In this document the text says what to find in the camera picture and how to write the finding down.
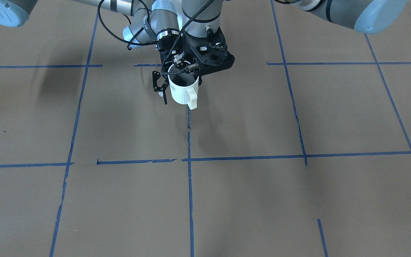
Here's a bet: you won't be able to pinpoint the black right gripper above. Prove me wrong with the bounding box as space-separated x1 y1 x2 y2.
152 34 184 105

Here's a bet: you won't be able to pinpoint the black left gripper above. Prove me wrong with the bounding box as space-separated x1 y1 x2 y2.
181 32 206 86

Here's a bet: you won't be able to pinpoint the white ribbed mug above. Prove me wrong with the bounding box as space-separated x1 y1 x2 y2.
168 73 199 110

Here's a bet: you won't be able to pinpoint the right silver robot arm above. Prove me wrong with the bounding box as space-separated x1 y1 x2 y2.
0 0 183 104

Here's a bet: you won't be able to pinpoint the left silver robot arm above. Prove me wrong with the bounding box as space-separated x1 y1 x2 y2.
181 0 407 77

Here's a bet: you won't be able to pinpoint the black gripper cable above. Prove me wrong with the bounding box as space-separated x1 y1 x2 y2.
161 0 215 77

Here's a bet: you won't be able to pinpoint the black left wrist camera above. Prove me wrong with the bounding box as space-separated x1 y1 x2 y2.
196 28 235 76

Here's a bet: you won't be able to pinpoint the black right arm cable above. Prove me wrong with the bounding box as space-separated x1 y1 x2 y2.
97 0 156 50

